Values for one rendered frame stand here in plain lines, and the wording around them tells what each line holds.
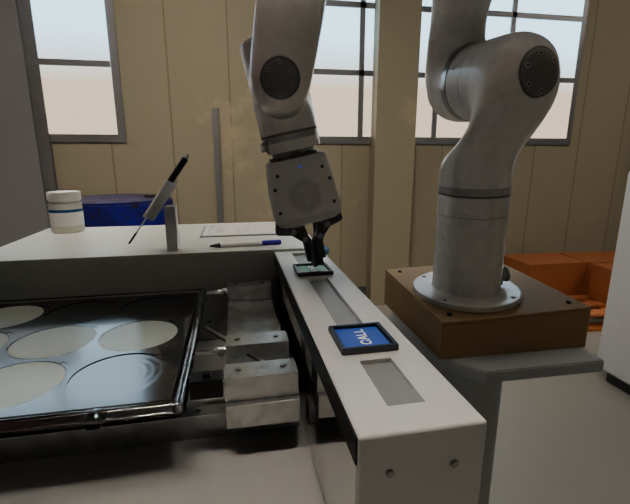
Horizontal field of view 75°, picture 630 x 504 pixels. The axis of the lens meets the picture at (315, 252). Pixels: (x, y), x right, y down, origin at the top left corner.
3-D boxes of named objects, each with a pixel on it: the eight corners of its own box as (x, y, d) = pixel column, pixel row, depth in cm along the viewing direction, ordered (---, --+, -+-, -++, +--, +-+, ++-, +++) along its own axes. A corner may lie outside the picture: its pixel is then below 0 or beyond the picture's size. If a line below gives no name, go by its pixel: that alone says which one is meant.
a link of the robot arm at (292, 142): (260, 139, 56) (265, 161, 56) (322, 125, 57) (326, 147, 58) (256, 141, 64) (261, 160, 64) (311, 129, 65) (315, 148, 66)
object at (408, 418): (354, 609, 30) (359, 440, 26) (275, 319, 82) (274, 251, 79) (472, 583, 31) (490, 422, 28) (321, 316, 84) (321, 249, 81)
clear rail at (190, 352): (171, 418, 40) (169, 406, 40) (199, 295, 76) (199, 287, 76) (185, 417, 40) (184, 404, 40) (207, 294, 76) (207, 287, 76)
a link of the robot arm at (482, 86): (481, 186, 79) (494, 49, 72) (560, 201, 61) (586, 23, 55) (424, 190, 76) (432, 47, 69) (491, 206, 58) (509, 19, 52)
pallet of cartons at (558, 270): (602, 292, 354) (609, 249, 346) (690, 325, 285) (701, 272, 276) (491, 299, 337) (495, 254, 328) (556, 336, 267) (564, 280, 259)
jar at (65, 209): (46, 234, 94) (39, 192, 92) (58, 229, 101) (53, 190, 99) (79, 233, 95) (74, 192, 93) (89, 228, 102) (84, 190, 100)
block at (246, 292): (227, 301, 75) (227, 286, 74) (228, 295, 78) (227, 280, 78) (271, 299, 77) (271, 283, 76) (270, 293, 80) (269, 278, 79)
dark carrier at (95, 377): (-252, 451, 35) (-255, 445, 35) (-18, 308, 68) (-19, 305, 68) (170, 405, 41) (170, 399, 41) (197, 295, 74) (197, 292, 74)
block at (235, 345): (226, 366, 52) (225, 344, 51) (226, 354, 55) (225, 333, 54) (289, 360, 53) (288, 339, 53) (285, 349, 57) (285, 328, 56)
